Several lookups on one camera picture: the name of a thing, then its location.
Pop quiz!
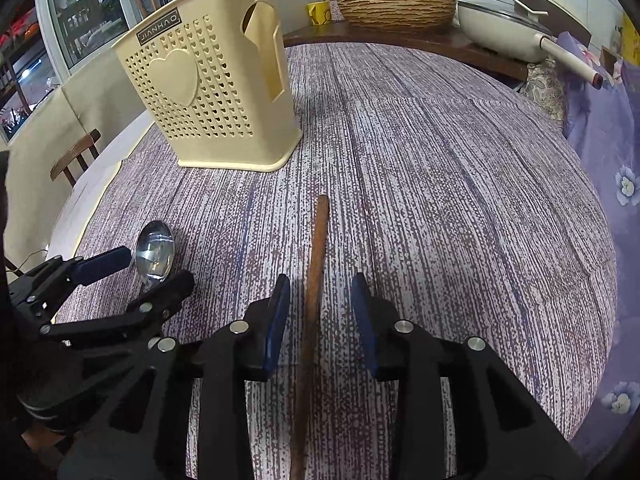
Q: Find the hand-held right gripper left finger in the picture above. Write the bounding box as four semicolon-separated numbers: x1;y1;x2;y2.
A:
57;274;292;480

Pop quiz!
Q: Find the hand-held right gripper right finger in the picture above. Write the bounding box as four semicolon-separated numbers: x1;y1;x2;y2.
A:
350;272;586;480

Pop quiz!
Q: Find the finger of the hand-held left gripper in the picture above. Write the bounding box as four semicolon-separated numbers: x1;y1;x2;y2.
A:
41;270;196;347
10;246;133;327

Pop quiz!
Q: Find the brown wooden chopstick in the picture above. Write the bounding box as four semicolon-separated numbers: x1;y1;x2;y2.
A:
289;194;331;480

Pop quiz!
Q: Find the metal spoon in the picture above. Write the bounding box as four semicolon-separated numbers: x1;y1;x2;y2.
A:
135;220;176;291

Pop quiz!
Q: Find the cream plastic utensil holder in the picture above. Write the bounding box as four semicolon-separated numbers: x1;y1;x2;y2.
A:
111;0;304;173

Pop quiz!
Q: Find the wooden chair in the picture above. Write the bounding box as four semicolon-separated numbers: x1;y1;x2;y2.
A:
49;129;102;188

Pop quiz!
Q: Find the beige cloth cover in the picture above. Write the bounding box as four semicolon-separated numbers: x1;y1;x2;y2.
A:
5;47;156;241

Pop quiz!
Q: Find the purple woven tablecloth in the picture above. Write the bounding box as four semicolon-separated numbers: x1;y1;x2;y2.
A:
52;42;618;480

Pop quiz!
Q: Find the dark wooden counter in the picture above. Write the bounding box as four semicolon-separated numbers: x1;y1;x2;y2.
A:
282;20;531;83

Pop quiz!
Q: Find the paisley patterned cloth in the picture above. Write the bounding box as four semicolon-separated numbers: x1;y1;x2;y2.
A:
520;57;568;123

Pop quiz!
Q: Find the yellow mug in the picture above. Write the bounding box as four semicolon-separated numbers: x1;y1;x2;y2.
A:
306;0;332;26

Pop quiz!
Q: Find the woven wicker basket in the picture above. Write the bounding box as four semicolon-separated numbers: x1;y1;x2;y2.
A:
336;0;458;31

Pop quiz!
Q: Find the purple floral cloth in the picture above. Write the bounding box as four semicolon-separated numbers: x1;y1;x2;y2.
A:
555;30;640;461

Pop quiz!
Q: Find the cream frying pan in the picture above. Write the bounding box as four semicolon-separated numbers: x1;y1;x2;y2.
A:
457;0;603;90

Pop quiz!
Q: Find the yellow packet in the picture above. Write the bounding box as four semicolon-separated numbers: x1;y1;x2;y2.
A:
621;12;640;68

